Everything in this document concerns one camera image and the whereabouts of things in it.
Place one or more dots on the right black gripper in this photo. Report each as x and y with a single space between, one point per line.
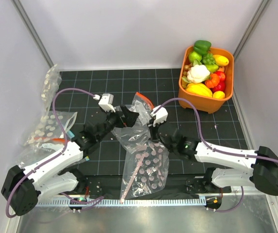
152 130

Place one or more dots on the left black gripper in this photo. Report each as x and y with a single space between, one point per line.
130 117

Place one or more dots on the clear bag orange zipper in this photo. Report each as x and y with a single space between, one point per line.
133 138

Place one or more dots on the white cauliflower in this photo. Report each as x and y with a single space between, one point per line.
198 74

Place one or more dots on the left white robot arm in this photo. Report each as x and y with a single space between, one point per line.
23 187

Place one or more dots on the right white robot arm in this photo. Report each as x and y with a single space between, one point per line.
254 168

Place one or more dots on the clear bag pink dots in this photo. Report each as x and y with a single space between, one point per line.
145 171

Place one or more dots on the clear bag white dots flat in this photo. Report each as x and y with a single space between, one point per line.
48 127

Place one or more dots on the clear bag white dots upright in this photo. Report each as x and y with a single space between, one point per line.
50 86

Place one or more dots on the black grid mat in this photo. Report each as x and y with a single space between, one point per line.
158 85

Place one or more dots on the orange plastic basket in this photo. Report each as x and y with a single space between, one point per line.
207 104

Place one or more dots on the brown longan cluster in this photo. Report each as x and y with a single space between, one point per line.
186 69

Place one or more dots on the yellow lemon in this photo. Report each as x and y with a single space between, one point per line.
219 95

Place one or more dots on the orange pumpkin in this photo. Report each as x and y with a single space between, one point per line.
212 81

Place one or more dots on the red pomegranate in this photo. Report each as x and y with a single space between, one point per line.
220 87

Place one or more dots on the green apple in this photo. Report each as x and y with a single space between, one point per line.
194 56

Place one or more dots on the green pear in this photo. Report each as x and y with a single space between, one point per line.
212 67

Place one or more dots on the red apple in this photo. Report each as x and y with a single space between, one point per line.
221 75

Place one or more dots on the green grapes bunch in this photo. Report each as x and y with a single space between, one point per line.
208 59

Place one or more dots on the yellow mango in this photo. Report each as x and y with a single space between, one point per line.
220 60

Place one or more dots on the green bell pepper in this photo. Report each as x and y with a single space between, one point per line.
202 47

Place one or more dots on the crumpled clear bags pile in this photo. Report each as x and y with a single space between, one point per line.
29 156

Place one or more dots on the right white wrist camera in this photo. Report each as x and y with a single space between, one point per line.
159 114

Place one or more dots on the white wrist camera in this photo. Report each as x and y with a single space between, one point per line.
105 102
159 114

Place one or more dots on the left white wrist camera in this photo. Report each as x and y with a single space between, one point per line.
105 102

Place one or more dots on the aluminium cable rail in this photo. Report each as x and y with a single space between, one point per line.
61 201

